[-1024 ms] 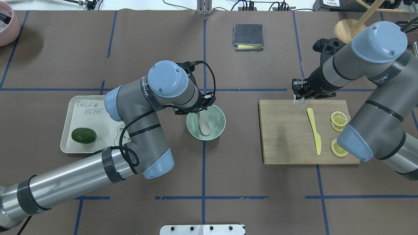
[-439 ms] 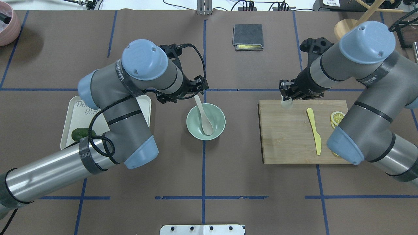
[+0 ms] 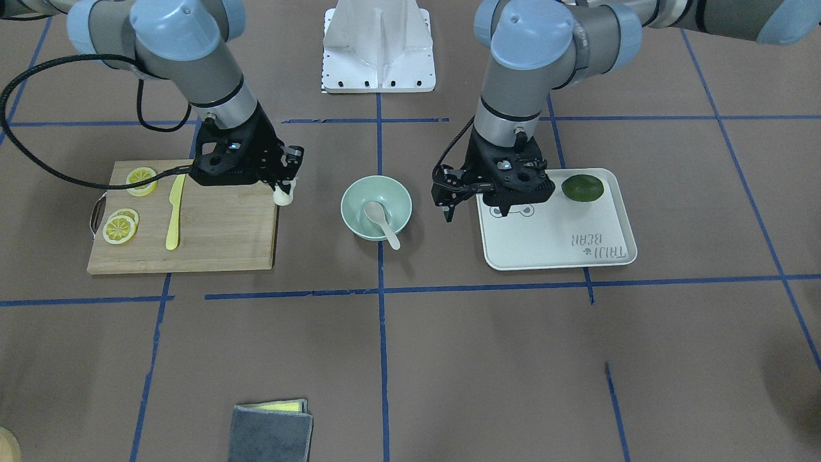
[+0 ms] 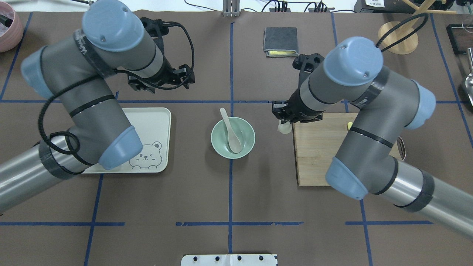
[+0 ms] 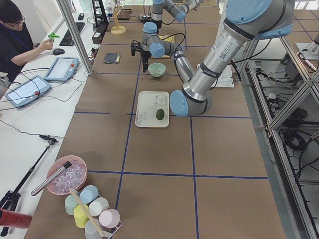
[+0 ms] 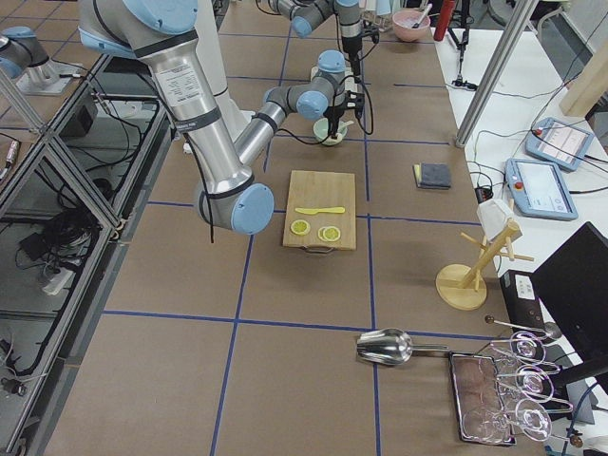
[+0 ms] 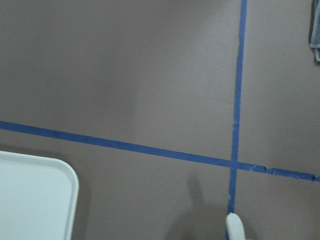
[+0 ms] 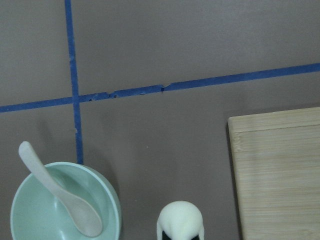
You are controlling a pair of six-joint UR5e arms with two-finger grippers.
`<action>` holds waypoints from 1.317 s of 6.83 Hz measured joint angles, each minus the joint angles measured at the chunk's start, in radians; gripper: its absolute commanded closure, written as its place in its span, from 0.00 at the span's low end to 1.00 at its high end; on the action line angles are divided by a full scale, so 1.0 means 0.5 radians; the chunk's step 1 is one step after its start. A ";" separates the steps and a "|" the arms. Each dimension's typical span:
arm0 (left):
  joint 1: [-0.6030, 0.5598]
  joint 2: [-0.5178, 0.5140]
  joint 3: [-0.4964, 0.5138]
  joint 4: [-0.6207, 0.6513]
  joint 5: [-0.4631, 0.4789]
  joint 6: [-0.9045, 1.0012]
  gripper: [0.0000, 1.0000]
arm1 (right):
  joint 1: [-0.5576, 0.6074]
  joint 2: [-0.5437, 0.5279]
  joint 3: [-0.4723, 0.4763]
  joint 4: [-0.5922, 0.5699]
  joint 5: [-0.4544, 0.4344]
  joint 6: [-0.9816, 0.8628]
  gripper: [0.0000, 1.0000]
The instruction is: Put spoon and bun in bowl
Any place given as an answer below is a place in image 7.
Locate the white serving tray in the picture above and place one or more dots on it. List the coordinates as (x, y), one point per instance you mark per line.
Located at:
(38, 197)

